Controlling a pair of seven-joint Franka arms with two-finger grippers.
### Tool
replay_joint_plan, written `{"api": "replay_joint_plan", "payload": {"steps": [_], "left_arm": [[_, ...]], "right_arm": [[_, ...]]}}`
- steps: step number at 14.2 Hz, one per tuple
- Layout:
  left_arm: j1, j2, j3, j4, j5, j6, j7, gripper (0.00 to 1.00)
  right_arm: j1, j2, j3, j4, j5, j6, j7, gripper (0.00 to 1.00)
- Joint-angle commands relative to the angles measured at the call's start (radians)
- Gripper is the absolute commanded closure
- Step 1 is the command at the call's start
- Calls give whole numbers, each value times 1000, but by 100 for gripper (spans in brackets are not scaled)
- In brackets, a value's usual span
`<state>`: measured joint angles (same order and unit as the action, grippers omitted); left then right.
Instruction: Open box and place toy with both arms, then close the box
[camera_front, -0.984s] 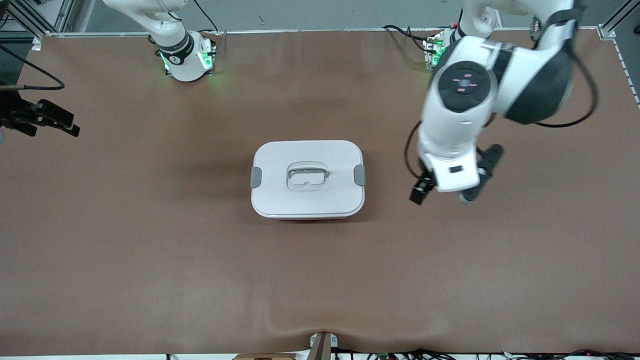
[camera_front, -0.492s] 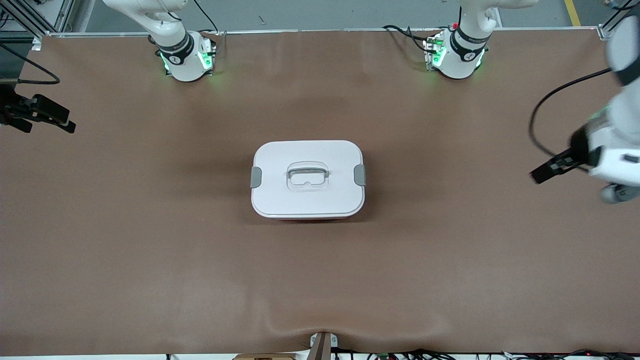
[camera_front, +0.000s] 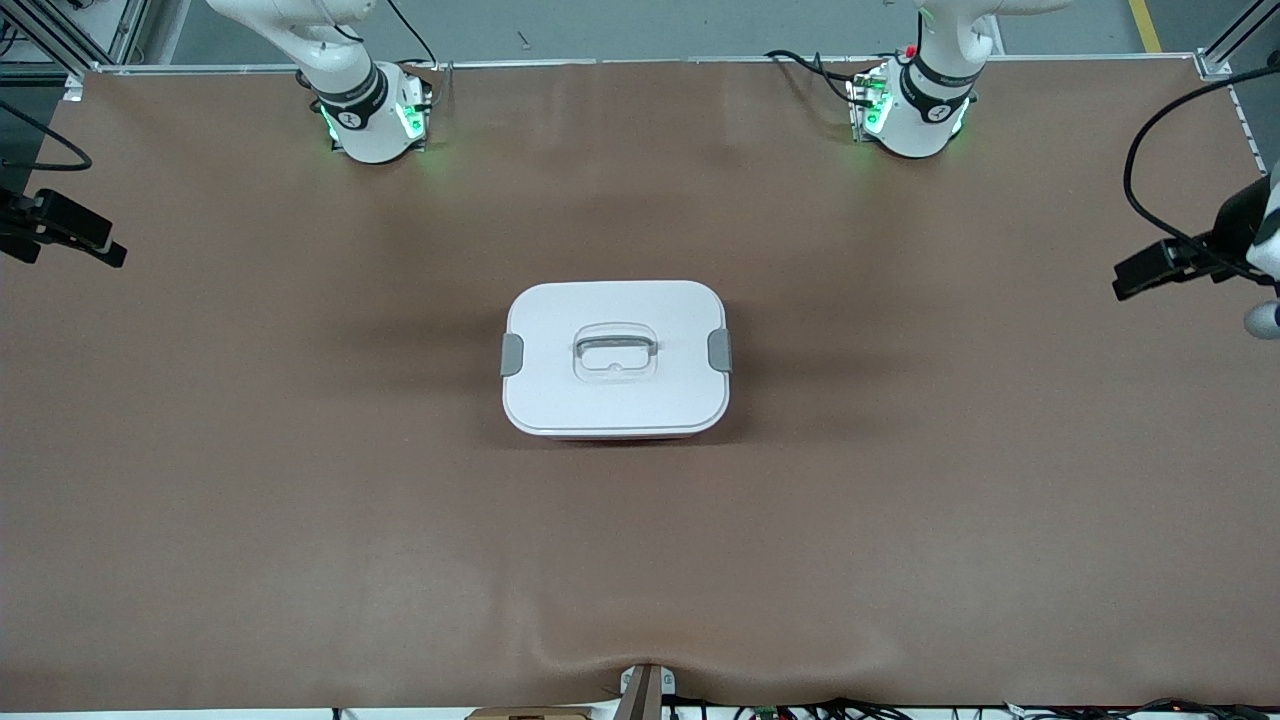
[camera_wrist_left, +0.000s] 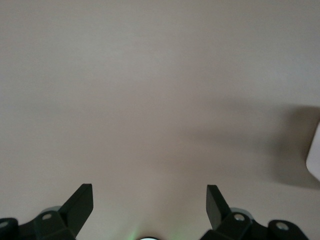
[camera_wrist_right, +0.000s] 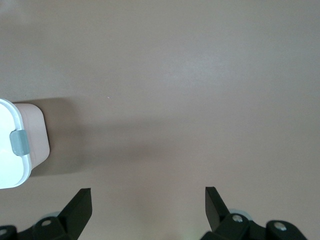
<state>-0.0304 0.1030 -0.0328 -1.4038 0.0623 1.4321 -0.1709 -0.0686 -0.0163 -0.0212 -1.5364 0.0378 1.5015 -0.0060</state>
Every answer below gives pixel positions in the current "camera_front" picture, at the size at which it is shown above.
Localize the pink plastic storage box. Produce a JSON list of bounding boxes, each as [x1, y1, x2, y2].
[[540, 430, 701, 443]]

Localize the aluminium table edge rail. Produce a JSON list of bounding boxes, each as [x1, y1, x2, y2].
[[88, 55, 1206, 76]]

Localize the aluminium frame struts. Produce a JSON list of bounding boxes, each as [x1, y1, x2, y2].
[[0, 0, 191, 101]]

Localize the aluminium frame corner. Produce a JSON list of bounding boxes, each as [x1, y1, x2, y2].
[[1195, 0, 1280, 81]]

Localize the aluminium profile mount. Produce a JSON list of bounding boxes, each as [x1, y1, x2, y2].
[[618, 663, 678, 720]]

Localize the black left base cable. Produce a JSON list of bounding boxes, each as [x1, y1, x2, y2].
[[765, 48, 863, 106]]

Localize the black right base cable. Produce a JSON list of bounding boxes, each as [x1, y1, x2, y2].
[[383, 0, 441, 73]]

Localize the black base cable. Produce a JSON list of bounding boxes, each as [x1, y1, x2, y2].
[[383, 0, 441, 73], [765, 48, 863, 106]]

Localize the white plastic box lid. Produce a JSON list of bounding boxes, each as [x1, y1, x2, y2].
[[500, 280, 733, 442]]

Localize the brown table mat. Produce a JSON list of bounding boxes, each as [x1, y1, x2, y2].
[[0, 58, 1280, 713]]

